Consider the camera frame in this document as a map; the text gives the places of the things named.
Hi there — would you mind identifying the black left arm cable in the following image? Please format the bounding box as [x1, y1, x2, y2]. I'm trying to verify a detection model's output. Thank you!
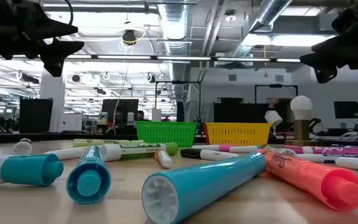
[63, 0, 75, 26]

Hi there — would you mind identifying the yellow plastic basket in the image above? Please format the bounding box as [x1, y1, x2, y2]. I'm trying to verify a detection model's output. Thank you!
[206, 122, 272, 146]

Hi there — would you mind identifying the thick light green Expo marker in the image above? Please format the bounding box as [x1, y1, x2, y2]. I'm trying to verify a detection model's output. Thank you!
[99, 142, 180, 162]

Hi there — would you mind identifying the black metal rig frame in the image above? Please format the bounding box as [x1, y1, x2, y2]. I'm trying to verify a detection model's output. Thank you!
[254, 83, 299, 105]
[154, 80, 203, 124]

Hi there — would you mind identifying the white cabinet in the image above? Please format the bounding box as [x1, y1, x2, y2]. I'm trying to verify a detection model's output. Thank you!
[62, 113, 84, 132]

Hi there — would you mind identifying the thin purple Expo marker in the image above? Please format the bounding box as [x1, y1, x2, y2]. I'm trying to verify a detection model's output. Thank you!
[295, 153, 358, 164]

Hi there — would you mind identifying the thick magenta Expo marker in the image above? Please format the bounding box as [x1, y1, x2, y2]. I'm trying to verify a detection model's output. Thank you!
[282, 144, 358, 156]

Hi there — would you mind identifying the yellow hanging cord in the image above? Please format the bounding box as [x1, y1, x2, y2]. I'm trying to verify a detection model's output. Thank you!
[262, 45, 269, 78]

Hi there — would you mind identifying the green plastic basket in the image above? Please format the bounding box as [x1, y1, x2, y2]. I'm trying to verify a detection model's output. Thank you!
[134, 121, 198, 148]

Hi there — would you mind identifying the black ceiling camera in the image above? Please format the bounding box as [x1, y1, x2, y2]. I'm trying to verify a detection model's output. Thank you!
[122, 29, 137, 47]

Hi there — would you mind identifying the long overhead light bar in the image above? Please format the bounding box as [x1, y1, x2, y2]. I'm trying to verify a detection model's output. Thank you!
[0, 53, 301, 63]

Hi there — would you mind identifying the light green Sharpie highlighter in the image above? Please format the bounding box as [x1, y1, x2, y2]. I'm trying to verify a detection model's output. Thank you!
[72, 138, 145, 149]

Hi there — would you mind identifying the orange Sharpie highlighter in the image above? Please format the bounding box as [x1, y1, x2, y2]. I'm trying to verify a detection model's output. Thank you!
[257, 148, 358, 212]

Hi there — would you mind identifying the round ceiling sensor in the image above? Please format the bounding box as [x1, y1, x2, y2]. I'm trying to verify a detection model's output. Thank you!
[224, 10, 237, 23]

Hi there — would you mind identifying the thick red Expo marker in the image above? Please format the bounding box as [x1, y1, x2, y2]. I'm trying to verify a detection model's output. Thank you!
[12, 138, 34, 156]

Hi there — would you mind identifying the thin black capped marker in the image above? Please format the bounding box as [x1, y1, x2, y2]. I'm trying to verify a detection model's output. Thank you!
[180, 148, 239, 162]

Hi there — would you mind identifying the black flat monitor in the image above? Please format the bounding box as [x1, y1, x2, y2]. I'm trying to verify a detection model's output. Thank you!
[333, 101, 358, 119]

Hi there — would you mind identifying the white bulb lamp wooden base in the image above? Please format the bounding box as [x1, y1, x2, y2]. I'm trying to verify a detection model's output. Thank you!
[283, 95, 323, 147]

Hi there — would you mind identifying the thin white marker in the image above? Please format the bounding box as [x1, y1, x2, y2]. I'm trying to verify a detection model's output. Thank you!
[237, 144, 264, 153]

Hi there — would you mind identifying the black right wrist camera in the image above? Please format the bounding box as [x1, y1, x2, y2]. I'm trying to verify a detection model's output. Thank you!
[314, 66, 339, 85]

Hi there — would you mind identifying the wide black partition panel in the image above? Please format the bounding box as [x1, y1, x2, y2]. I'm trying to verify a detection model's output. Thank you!
[213, 97, 291, 124]

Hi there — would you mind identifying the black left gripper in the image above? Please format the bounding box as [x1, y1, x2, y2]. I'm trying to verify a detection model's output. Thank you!
[0, 0, 85, 60]

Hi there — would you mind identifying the thin pink capped marker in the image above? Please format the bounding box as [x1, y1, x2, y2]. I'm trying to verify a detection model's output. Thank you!
[191, 144, 239, 153]

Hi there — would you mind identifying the white pillar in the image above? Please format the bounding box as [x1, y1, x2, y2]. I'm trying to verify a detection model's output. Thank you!
[39, 70, 67, 134]

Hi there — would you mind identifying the white paper towel roll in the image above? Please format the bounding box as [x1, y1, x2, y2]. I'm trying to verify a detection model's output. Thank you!
[151, 108, 162, 123]

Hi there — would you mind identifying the black computer monitor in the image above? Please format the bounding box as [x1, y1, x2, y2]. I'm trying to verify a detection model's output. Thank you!
[101, 98, 140, 125]

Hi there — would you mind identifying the light blue highlighter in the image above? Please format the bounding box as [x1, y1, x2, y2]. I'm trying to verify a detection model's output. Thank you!
[140, 151, 267, 224]
[66, 145, 112, 205]

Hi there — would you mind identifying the thick teal Expo marker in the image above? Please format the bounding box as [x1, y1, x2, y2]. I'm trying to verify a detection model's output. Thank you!
[0, 153, 65, 187]

